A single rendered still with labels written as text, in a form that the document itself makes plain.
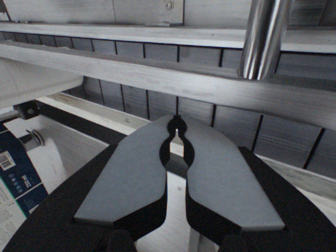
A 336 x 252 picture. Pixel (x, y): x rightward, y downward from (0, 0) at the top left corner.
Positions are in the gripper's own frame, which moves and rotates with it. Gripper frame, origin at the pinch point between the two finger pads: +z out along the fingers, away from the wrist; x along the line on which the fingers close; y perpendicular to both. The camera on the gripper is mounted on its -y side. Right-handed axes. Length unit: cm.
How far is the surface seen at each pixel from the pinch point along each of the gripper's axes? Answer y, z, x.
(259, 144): 3.6, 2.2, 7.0
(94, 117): 4.2, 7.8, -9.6
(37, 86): 0.6, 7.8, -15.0
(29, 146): 19.6, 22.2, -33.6
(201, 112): 2.0, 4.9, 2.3
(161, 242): 29.5, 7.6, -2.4
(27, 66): -1.5, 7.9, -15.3
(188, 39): -4.1, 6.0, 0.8
